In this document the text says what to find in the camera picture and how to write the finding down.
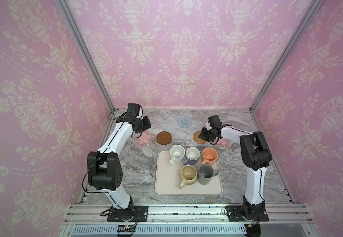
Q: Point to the lavender ceramic mug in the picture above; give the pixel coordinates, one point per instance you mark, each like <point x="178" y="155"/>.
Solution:
<point x="193" y="155"/>

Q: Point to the right aluminium corner post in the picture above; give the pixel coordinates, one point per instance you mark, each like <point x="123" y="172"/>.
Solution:
<point x="298" y="33"/>

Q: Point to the aluminium corner post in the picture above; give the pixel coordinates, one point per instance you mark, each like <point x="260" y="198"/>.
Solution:
<point x="298" y="33"/>
<point x="78" y="38"/>

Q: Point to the tan rattan round coaster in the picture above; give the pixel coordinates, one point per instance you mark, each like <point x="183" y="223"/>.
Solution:
<point x="197" y="139"/>

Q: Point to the pink flower coaster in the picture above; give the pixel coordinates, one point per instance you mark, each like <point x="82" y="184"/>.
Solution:
<point x="223" y="143"/>
<point x="144" y="140"/>

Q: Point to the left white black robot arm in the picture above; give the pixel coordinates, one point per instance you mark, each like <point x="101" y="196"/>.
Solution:
<point x="105" y="174"/>

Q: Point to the left aluminium corner post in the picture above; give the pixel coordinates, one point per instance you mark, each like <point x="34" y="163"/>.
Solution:
<point x="78" y="38"/>

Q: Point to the aluminium front rail frame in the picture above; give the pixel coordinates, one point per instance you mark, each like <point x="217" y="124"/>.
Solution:
<point x="189" y="220"/>

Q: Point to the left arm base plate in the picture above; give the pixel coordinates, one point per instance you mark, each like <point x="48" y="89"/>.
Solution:
<point x="131" y="214"/>

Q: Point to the beige rectangular tray mat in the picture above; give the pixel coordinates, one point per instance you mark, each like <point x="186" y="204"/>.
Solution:
<point x="168" y="180"/>

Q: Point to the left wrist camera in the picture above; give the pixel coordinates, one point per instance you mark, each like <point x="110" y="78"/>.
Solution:
<point x="134" y="110"/>

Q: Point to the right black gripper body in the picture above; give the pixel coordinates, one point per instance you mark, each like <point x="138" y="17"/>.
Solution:
<point x="205" y="135"/>

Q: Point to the white ceramic mug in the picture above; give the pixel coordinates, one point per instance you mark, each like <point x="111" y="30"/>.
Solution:
<point x="177" y="153"/>

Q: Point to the blue woven round coaster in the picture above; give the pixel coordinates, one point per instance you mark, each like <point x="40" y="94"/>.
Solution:
<point x="184" y="122"/>

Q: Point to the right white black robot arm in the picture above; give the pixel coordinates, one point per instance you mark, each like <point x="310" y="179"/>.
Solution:
<point x="256" y="156"/>

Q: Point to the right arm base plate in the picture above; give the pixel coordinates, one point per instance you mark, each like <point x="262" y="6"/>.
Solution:
<point x="235" y="214"/>

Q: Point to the grey green ceramic mug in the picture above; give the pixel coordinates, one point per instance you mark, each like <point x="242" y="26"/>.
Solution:
<point x="206" y="173"/>

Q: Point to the yellow ceramic mug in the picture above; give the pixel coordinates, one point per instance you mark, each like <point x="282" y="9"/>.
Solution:
<point x="188" y="176"/>

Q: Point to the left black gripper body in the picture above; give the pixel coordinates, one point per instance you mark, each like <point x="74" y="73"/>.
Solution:
<point x="139" y="126"/>

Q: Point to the orange ceramic mug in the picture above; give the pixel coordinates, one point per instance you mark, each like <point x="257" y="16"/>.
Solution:
<point x="210" y="156"/>

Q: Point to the brown wooden round coaster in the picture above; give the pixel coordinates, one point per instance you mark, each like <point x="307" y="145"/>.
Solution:
<point x="164" y="138"/>

